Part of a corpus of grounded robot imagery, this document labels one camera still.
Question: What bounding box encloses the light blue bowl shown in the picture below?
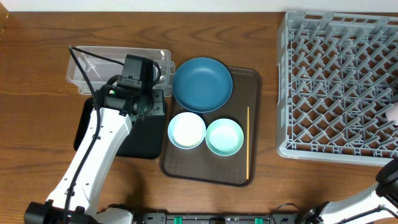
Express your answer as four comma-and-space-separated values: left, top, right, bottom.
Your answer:
167, 112, 206, 149

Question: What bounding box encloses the dark blue plate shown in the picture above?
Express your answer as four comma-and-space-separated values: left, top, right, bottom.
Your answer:
172, 57, 233, 113

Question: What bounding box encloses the mint green bowl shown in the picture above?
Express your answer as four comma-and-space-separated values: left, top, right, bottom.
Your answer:
205, 118, 244, 157

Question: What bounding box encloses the wooden chopstick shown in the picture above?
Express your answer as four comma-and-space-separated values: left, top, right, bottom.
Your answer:
246, 107, 250, 180

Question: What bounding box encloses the white cup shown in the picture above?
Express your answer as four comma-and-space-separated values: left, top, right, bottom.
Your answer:
386, 102, 398, 126

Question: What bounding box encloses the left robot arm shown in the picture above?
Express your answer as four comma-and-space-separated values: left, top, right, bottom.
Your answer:
24, 55, 165, 223

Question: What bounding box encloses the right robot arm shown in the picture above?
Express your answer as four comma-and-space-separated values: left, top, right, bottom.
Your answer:
295, 159, 397, 224

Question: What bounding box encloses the grey dishwasher rack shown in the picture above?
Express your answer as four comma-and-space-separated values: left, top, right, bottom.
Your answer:
276, 11, 397, 166

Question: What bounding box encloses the black plastic bin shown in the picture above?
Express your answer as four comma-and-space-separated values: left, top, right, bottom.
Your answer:
73, 98, 166, 159

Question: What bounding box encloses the clear plastic bin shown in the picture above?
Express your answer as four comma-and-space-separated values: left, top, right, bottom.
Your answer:
66, 46, 175, 97

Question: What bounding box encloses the brown serving tray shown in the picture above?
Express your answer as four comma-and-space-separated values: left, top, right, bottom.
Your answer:
159, 67, 262, 187

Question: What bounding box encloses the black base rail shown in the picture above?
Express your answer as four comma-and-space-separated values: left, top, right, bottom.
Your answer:
99, 203, 312, 224

